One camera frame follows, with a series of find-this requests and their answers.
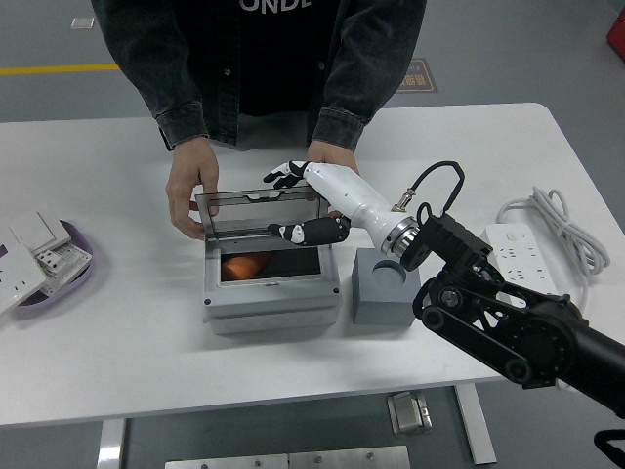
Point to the person torso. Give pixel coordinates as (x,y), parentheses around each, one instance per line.
(273,58)

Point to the small metal floor plate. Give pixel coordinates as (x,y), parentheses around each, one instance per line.
(82,23)

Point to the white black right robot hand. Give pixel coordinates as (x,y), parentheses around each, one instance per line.
(351,195)

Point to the yellow floor tape line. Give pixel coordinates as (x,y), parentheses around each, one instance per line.
(58,69)

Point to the white table leg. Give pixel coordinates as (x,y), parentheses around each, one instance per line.
(476,430)
(111,444)

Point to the red object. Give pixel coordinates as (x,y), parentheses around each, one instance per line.
(616,29)

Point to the grey metal base plate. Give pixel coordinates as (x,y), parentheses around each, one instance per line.
(293,460)

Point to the person's right forearm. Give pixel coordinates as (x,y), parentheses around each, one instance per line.
(176,117)

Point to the grey cube with round recess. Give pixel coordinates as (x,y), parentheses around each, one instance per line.
(386,308)

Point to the white wall switch plate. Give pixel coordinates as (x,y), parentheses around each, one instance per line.
(39,229)

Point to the brown floor sign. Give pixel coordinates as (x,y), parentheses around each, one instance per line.
(422,78)

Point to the grey box with hinged lid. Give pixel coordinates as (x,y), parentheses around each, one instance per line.
(273,303)

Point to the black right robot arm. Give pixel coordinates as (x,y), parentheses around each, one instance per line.
(527,332)

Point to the silver metal box under table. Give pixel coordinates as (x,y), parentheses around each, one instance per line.
(409,413)

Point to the white power strip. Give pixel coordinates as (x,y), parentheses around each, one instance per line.
(512,254)

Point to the orange cylinder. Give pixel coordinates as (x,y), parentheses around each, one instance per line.
(241,266)

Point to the person's left forearm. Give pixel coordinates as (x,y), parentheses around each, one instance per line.
(351,112)

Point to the person's left hand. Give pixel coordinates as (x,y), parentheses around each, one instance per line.
(332,154)

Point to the purple tray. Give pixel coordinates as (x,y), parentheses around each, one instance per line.
(73,285)

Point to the person's right hand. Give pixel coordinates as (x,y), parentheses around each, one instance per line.
(188,171)

